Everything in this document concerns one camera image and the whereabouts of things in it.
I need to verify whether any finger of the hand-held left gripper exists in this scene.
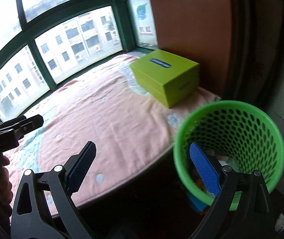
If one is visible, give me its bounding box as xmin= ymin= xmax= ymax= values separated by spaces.
xmin=0 ymin=116 xmax=28 ymax=131
xmin=16 ymin=115 xmax=44 ymax=140

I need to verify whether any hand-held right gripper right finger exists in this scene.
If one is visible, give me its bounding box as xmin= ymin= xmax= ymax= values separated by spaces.
xmin=189 ymin=142 xmax=274 ymax=239

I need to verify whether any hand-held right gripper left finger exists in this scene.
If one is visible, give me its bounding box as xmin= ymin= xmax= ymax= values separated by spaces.
xmin=11 ymin=141 xmax=97 ymax=239

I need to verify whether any green mesh basket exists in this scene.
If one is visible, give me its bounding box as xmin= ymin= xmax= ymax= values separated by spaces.
xmin=173 ymin=100 xmax=284 ymax=211

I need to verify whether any pink printed blanket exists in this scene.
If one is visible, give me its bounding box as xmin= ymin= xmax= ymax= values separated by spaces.
xmin=0 ymin=52 xmax=222 ymax=212

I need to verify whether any beige apartment building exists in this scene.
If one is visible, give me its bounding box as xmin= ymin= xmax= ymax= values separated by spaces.
xmin=0 ymin=5 xmax=122 ymax=115

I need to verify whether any lime green box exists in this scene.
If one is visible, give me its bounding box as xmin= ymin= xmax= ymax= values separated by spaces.
xmin=129 ymin=49 xmax=200 ymax=109

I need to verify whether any brown wooden wardrobe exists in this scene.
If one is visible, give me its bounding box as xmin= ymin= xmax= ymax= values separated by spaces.
xmin=145 ymin=0 xmax=284 ymax=120

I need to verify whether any white printed appliance carton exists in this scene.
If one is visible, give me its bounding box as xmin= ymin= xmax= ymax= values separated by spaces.
xmin=128 ymin=0 xmax=157 ymax=46

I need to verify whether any green window frame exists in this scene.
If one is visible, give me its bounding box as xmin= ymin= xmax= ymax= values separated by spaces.
xmin=0 ymin=0 xmax=157 ymax=122

